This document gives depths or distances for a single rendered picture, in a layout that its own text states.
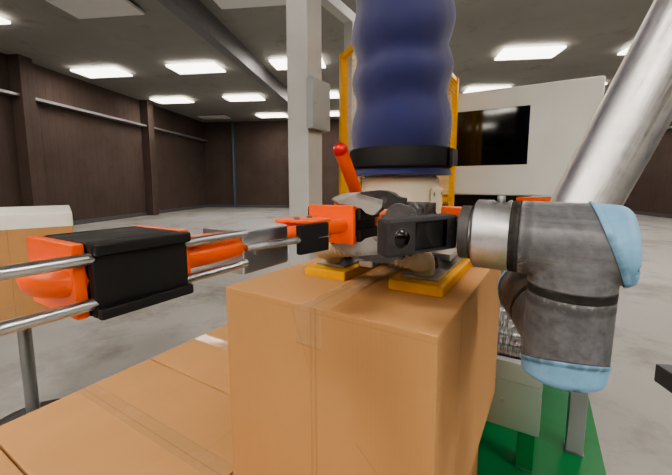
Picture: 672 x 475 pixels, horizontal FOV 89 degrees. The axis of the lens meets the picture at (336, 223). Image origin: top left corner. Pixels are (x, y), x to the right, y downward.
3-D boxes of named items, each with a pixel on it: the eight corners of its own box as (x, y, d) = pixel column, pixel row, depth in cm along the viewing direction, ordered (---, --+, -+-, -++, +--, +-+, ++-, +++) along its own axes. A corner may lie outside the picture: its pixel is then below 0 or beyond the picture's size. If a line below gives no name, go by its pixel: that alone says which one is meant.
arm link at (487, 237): (504, 278, 40) (510, 196, 39) (461, 272, 43) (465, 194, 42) (510, 263, 48) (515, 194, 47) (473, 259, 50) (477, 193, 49)
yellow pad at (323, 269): (373, 249, 101) (373, 232, 100) (405, 252, 96) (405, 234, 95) (303, 275, 72) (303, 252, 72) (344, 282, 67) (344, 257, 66)
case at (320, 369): (369, 354, 119) (370, 241, 114) (494, 391, 97) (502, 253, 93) (232, 479, 69) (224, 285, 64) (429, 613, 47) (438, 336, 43)
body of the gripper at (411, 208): (398, 245, 57) (476, 253, 51) (377, 254, 49) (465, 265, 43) (400, 199, 56) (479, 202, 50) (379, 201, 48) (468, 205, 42)
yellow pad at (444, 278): (437, 255, 91) (438, 237, 90) (477, 259, 86) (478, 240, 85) (387, 289, 62) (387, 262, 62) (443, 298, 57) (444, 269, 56)
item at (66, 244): (143, 275, 33) (140, 224, 32) (192, 287, 29) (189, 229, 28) (32, 301, 26) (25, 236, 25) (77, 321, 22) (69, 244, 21)
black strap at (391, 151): (375, 171, 92) (375, 156, 91) (465, 168, 80) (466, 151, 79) (330, 168, 73) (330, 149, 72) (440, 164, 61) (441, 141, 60)
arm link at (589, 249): (643, 306, 34) (656, 206, 33) (503, 285, 40) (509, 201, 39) (623, 281, 42) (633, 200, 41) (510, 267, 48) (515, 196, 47)
